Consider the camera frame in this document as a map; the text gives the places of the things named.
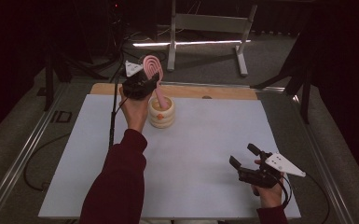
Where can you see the person's right hand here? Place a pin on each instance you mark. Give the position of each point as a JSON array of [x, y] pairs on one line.
[[272, 197]]

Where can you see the white board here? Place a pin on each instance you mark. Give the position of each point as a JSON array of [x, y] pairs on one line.
[[199, 161]]

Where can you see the black floor bracket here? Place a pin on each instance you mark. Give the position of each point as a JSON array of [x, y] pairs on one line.
[[61, 116]]

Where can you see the person's left hand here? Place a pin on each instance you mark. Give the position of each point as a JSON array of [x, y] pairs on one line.
[[136, 113]]

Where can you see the pink hairbrush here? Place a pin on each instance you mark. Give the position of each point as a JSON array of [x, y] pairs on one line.
[[152, 65]]

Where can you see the bright light strip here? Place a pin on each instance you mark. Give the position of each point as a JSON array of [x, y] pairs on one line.
[[192, 43]]

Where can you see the black stand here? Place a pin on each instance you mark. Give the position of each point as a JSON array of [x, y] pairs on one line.
[[305, 93], [49, 84]]

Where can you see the aluminium rail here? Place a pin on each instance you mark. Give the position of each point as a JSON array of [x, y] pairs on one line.
[[18, 161], [326, 174]]

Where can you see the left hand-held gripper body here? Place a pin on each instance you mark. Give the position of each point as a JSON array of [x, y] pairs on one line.
[[136, 87]]

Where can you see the white metal stand frame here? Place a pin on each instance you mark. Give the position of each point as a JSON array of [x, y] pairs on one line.
[[209, 22]]

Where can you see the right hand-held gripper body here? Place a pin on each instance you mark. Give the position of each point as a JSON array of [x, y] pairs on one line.
[[284, 165]]

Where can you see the cream ribbed holder cup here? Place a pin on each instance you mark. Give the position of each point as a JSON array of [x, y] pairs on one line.
[[161, 119]]

